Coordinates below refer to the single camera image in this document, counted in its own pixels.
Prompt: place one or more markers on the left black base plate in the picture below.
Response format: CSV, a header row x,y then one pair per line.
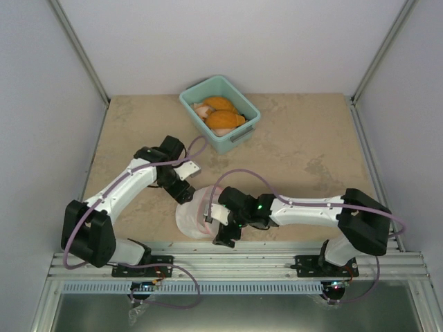
x,y
158,272

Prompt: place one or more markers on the peach beige bra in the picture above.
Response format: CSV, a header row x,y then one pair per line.
x,y
203,111

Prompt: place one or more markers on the right frame post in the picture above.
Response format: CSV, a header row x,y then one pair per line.
x,y
399,22

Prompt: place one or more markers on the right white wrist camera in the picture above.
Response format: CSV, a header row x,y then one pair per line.
x,y
216,212

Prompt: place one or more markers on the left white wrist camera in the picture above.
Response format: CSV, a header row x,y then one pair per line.
x,y
188,169

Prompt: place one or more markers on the aluminium rail frame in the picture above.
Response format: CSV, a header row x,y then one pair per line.
x,y
253,261

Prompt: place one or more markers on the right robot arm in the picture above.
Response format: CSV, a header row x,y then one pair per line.
x,y
363,223

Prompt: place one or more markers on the left frame post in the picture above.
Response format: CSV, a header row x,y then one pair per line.
x,y
74,40

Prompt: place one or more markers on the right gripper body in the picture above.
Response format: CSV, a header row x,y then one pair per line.
x,y
236,232

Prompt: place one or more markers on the white mesh laundry bag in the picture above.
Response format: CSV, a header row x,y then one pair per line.
x,y
190,216

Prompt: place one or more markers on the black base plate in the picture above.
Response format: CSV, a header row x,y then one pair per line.
x,y
158,272
316,266

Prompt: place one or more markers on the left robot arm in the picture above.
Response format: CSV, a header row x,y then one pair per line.
x,y
88,229

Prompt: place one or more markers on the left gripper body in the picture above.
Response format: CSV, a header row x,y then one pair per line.
x,y
176,191

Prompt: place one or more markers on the right circuit board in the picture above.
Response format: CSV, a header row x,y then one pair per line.
x,y
339,284

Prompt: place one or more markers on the orange mesh garment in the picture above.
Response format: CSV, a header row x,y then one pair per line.
x,y
223,114

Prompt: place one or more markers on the teal plastic bin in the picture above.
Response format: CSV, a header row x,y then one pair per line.
x,y
219,85

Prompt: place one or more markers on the frame post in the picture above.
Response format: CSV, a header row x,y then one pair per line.
x,y
74,40
399,22

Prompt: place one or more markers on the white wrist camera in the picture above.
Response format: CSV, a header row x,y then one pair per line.
x,y
216,212
188,169

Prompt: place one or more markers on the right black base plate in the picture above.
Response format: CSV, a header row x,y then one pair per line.
x,y
316,266

